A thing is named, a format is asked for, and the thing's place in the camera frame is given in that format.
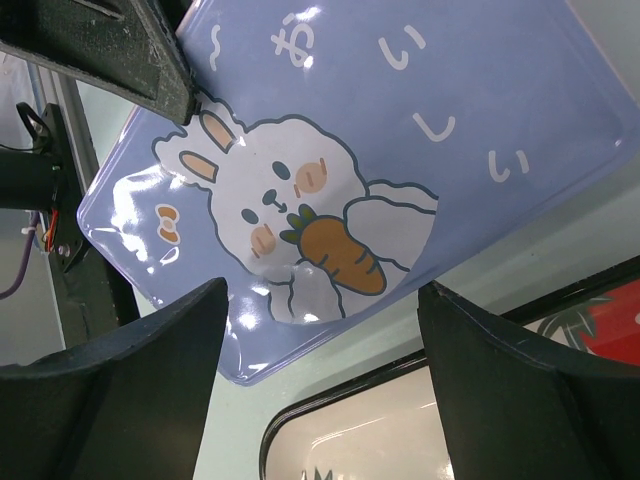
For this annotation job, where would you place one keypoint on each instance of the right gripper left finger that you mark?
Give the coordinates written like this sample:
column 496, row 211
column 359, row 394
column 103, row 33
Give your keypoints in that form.
column 130, row 404

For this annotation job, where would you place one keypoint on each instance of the silver tin lid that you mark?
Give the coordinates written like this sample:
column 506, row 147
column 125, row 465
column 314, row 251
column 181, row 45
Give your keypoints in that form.
column 344, row 153

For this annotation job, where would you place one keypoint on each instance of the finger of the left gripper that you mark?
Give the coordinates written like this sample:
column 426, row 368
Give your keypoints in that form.
column 129, row 48

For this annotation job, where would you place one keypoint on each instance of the strawberry pattern tray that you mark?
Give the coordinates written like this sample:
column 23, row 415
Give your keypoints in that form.
column 384, row 424

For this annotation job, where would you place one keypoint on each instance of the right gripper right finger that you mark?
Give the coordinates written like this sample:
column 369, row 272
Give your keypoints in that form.
column 516, row 405

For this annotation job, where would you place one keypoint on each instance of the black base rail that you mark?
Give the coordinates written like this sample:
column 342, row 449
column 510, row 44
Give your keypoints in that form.
column 92, row 298

